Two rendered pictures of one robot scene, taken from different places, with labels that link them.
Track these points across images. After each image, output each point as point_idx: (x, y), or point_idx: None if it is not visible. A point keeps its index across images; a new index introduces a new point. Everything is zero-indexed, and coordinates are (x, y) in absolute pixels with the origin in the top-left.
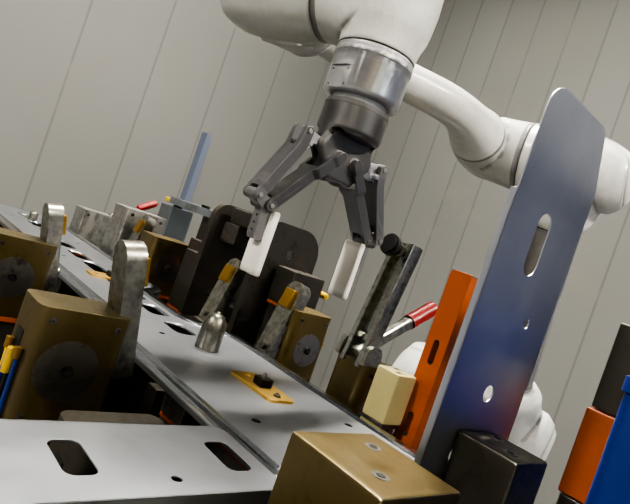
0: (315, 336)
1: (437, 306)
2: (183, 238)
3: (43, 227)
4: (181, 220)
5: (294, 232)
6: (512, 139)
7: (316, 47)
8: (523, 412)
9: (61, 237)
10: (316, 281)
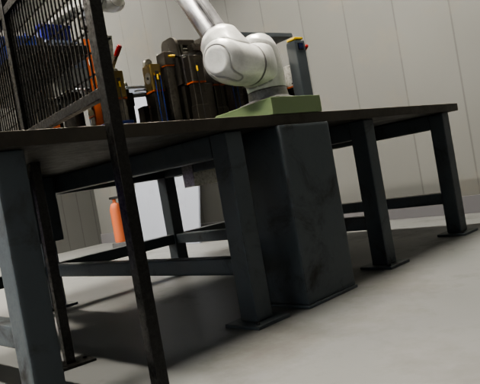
0: (147, 72)
1: (118, 44)
2: (296, 55)
3: None
4: (291, 47)
5: (166, 41)
6: None
7: (107, 5)
8: (200, 49)
9: None
10: (161, 53)
